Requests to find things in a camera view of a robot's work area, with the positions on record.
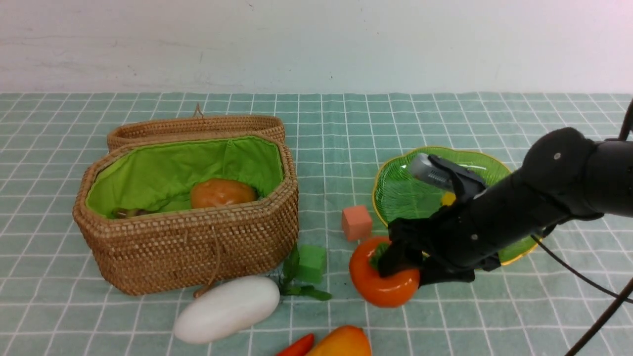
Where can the orange persimmon with green calyx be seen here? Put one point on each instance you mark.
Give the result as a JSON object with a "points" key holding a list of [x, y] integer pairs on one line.
{"points": [[383, 292]]}

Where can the brown potato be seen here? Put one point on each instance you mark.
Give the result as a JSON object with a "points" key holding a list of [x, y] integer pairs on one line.
{"points": [[220, 192]]}

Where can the green leaf glass plate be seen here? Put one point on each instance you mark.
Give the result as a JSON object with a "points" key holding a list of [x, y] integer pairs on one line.
{"points": [[396, 193]]}

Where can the woven wicker basket lid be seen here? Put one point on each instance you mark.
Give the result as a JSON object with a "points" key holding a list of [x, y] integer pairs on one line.
{"points": [[147, 130]]}

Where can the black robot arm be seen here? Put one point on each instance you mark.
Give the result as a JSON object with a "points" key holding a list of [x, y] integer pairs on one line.
{"points": [[564, 177]]}

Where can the green foam cube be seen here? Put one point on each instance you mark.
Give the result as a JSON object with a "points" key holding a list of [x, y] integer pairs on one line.
{"points": [[312, 264]]}

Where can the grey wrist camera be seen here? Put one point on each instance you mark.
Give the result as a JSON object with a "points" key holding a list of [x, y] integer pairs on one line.
{"points": [[447, 176]]}

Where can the orange yellow mango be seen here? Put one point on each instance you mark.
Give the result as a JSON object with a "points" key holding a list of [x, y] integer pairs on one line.
{"points": [[343, 341]]}

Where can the red chili pepper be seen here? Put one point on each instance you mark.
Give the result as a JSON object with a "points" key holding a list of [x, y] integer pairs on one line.
{"points": [[301, 347]]}

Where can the white radish with leaves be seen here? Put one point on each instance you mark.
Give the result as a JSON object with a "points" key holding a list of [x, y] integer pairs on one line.
{"points": [[241, 303]]}

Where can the yellow lemon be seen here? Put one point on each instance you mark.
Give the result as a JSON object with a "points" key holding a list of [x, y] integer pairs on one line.
{"points": [[448, 199]]}

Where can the orange foam cube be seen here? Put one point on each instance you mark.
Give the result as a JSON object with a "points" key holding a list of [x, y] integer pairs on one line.
{"points": [[356, 223]]}

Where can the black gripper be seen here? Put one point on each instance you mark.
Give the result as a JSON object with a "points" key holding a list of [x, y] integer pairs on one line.
{"points": [[503, 214]]}

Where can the woven wicker basket green lining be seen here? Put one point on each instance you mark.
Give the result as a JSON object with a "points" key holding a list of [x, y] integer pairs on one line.
{"points": [[183, 246]]}

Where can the purple eggplant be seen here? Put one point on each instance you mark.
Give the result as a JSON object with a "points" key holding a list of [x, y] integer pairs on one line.
{"points": [[127, 213]]}

